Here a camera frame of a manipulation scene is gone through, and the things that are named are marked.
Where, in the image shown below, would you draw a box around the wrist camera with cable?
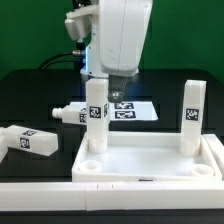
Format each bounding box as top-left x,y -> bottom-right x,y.
65,5 -> 98,41

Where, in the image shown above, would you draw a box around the white sheet with tags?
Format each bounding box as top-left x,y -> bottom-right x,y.
109,101 -> 158,121

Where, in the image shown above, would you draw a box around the white desk top tray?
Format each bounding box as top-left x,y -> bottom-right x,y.
72,131 -> 222,182

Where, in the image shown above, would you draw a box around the white left obstacle bar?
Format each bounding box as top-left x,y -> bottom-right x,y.
0,136 -> 8,163

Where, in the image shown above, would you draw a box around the black cables at base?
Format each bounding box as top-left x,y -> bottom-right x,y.
38,0 -> 92,70

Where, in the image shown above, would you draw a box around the white front obstacle bar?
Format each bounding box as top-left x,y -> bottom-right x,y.
0,181 -> 224,211

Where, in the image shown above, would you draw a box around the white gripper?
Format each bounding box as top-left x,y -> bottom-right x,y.
99,0 -> 153,103

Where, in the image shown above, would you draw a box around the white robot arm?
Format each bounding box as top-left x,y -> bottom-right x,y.
65,0 -> 153,103

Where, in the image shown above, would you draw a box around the white obstacle bar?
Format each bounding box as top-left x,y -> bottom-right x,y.
204,134 -> 224,180
0,136 -> 8,163
0,181 -> 224,211

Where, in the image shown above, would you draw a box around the white right obstacle bar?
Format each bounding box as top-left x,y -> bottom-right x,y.
204,134 -> 224,180

